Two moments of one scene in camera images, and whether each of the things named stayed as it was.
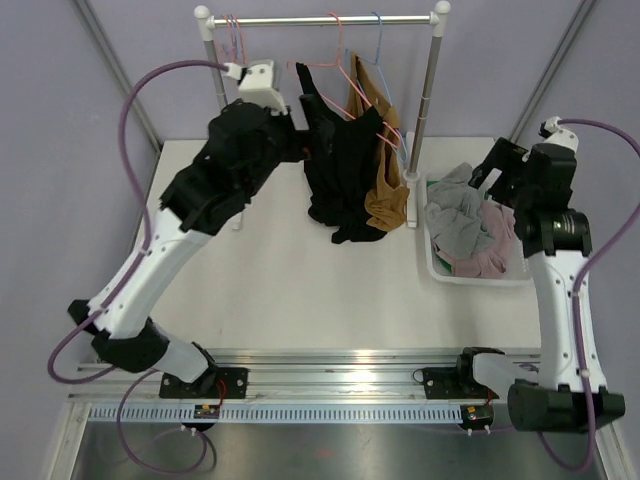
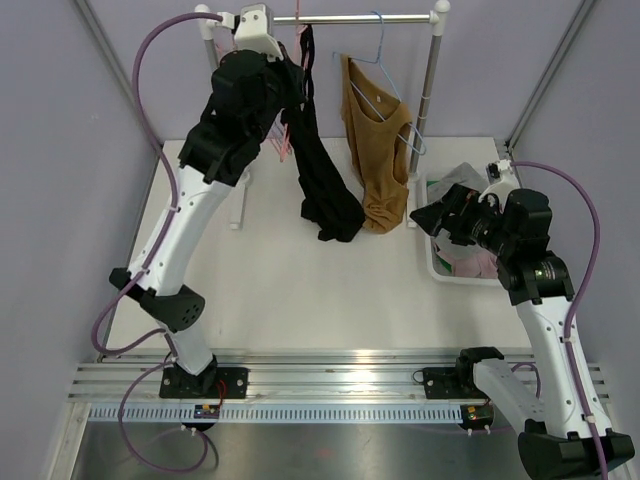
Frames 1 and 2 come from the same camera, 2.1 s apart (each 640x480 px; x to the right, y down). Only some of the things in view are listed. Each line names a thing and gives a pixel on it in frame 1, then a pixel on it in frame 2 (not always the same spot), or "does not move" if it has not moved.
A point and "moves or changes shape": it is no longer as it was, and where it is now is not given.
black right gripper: x=505 y=156 -> x=463 y=202
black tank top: x=341 y=162 moves or changes shape
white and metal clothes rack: x=438 y=19 does not move
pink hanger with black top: x=338 y=65 -> x=298 y=51
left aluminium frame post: x=96 y=31 does not move
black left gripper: x=304 y=143 -> x=292 y=75
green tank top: x=444 y=263 does not move
